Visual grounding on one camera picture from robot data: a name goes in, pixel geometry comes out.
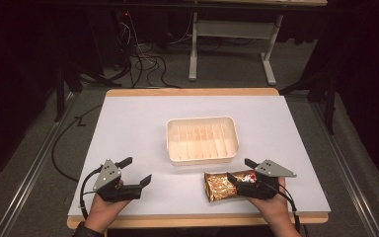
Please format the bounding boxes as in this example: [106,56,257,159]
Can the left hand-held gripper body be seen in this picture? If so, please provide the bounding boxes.
[93,158,144,202]

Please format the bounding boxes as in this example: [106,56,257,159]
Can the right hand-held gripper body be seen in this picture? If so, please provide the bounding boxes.
[237,159,298,200]

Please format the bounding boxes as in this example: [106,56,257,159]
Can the gold snack packet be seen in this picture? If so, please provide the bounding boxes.
[203,170,258,202]

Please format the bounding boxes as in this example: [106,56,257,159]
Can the person's left hand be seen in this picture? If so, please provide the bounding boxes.
[84,179,132,233]

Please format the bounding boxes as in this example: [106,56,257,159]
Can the person's right hand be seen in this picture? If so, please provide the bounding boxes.
[248,177,294,225]

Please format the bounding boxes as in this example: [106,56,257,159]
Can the white table mat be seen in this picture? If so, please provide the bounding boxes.
[68,95,332,217]

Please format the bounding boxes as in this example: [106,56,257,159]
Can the cream plastic tray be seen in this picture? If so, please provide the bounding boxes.
[166,116,240,167]

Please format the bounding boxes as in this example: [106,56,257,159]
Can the black wristband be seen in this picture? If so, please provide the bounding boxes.
[72,220,106,237]

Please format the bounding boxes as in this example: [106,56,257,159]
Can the black metal stand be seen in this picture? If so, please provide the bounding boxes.
[52,0,114,123]
[277,63,340,136]

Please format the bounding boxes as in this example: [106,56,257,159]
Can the wooden table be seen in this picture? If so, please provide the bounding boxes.
[66,87,330,230]

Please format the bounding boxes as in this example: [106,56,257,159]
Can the left hand-held gripper cable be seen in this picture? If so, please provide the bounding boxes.
[79,166,104,220]

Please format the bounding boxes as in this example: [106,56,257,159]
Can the hand-held gripper cable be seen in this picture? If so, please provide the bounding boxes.
[275,182,302,233]
[79,166,104,220]

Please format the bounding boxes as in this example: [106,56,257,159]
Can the right hand-held gripper cable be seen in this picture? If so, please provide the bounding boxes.
[275,182,302,233]

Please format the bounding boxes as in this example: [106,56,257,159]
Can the black floor cable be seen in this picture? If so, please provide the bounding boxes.
[50,104,104,183]

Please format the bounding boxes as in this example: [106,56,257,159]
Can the metal floor rail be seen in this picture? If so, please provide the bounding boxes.
[308,100,378,237]
[0,92,82,237]

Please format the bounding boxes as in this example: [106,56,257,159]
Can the tangle of floor cables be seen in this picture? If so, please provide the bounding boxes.
[112,11,193,90]

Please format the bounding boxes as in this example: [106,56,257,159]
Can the white metal desk frame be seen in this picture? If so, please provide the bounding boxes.
[188,0,329,87]

